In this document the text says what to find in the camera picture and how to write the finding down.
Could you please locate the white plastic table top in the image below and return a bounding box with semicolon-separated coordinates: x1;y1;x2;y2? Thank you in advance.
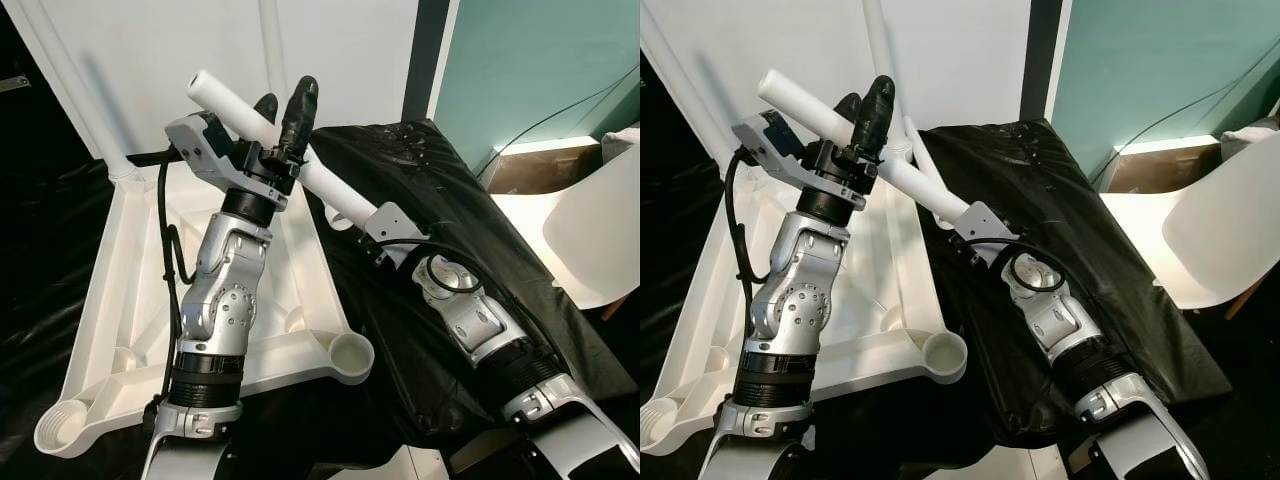
640;140;970;457
34;140;377;460

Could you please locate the large white backdrop panel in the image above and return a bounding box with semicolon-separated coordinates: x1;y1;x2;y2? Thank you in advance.
0;0;422;162
640;0;1032;160

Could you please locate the black table cloth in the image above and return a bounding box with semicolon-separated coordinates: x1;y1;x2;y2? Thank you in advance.
640;116;1233;466
0;118;641;466

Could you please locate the white shell chair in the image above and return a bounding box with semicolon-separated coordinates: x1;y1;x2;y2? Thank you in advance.
1099;120;1280;312
489;130;641;312

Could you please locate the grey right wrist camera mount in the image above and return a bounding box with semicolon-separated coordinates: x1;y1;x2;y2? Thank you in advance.
364;202;427;262
954;201;1022;264

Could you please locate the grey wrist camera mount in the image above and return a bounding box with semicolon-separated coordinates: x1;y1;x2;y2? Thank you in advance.
364;202;427;262
954;201;1022;264
164;111;302;212
729;109;872;212

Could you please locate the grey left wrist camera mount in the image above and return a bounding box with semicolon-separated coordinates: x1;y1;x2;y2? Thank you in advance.
164;111;302;212
729;109;872;212

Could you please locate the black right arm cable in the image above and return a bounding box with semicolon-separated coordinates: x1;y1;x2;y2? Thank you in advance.
394;239;487;297
984;239;1072;297

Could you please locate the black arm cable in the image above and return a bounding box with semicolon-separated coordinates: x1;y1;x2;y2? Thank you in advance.
394;239;487;297
154;154;197;403
721;149;762;333
984;239;1072;297

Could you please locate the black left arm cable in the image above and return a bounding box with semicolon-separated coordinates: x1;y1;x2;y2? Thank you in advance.
154;154;197;403
721;149;762;333

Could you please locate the thin black wall cable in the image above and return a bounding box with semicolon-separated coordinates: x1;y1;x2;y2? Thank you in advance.
477;65;641;182
1091;60;1280;187

